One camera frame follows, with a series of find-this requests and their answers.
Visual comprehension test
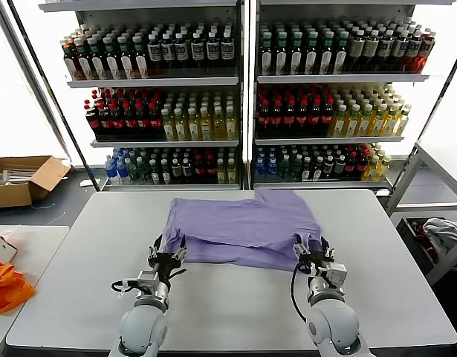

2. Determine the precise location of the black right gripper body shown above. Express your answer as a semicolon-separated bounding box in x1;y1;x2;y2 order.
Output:
297;250;332;277

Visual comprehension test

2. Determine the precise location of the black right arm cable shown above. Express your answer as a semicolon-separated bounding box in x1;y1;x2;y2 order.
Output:
290;261;315;334

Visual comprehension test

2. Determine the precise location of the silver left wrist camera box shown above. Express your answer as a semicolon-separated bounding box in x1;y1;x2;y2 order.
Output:
136;269;161;294

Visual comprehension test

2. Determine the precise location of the grey metal beam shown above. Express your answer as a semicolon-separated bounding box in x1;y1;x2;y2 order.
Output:
0;0;73;164

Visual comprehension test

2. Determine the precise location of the grey white crumpled cloth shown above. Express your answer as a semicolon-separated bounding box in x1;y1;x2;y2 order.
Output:
423;218;457;257

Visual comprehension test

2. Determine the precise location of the orange cloth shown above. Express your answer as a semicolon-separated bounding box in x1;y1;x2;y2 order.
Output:
0;263;36;317

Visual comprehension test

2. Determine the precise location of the red cloth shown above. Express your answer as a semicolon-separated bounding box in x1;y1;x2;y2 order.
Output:
409;221;437;261

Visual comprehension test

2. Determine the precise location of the black storage bin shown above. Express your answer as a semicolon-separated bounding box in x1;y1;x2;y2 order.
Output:
395;217;457;287

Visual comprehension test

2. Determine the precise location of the dark bottle blue-white label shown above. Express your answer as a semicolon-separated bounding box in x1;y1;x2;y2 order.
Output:
161;32;176;71
175;32;189;70
191;31;206;70
220;30;235;69
376;30;395;74
206;31;221;69
147;33;163;71
391;30;409;74

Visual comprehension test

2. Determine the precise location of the small cola bottle red cap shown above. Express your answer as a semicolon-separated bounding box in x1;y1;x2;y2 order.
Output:
355;151;368;180
193;154;207;185
344;151;357;180
205;154;218;185

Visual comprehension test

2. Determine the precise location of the purple t-shirt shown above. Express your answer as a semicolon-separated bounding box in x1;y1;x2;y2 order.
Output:
164;188;324;271

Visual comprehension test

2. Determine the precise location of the yellow juice bottle green band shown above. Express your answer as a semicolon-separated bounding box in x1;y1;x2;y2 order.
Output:
213;105;227;141
357;104;375;138
225;105;239;141
370;103;388;138
329;104;348;138
383;103;401;138
199;106;213;141
343;104;361;138
187;106;201;141
174;106;189;142
161;107;176;142
395;104;412;137

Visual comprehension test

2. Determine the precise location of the small yellow juice bottle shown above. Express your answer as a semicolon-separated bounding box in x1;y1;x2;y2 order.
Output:
361;155;378;182
375;155;392;181

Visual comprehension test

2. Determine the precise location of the dark tea bottle white label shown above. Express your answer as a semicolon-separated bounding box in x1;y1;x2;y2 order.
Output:
274;31;289;75
304;31;319;75
87;36;106;80
259;31;274;75
132;34;149;80
289;31;304;75
334;31;349;75
319;31;334;75
103;35;120;80
74;36;91;81
117;35;134;80

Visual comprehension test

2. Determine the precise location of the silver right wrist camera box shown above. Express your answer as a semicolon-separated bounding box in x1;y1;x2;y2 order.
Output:
322;261;349;290

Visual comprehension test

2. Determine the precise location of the blue drink bottle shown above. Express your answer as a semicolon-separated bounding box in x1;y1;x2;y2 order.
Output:
104;155;118;184
254;155;268;181
266;155;279;181
117;155;131;184

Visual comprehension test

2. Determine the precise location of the open cardboard box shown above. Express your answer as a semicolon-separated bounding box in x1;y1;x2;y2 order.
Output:
0;155;72;210

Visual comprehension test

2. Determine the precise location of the grey metal frame rack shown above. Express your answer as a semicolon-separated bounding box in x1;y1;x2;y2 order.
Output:
386;141;457;216

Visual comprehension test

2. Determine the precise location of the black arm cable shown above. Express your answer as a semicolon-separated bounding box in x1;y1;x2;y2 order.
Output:
110;278;140;295
290;261;315;334

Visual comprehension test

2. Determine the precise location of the red drink bottle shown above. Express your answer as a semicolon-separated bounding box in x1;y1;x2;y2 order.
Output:
404;30;421;74
416;31;436;74

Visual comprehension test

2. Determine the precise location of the small white orange box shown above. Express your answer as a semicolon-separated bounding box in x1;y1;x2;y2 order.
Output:
0;233;19;266

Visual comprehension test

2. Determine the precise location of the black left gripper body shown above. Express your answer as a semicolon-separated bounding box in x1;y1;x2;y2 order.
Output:
152;251;184;279

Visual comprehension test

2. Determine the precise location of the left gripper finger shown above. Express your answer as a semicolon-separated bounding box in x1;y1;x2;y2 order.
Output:
169;237;188;266
146;233;165;267

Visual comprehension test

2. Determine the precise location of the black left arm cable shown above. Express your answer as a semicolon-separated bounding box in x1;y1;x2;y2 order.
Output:
110;278;140;295

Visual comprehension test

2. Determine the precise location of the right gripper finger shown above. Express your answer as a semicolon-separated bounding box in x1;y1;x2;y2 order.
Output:
292;233;313;266
320;235;337;262

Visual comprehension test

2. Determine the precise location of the grey metal drinks shelf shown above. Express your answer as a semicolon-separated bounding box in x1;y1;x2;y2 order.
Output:
250;0;457;196
38;0;247;193

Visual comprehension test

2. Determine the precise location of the clear green water bottle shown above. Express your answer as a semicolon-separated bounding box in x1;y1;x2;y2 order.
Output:
137;158;152;184
128;158;141;184
278;154;291;181
290;154;303;181

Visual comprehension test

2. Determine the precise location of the black metal pole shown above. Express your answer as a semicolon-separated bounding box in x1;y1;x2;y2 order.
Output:
7;0;102;191

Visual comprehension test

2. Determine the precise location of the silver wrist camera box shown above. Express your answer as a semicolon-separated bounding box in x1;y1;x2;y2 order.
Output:
322;261;349;290
136;269;161;294

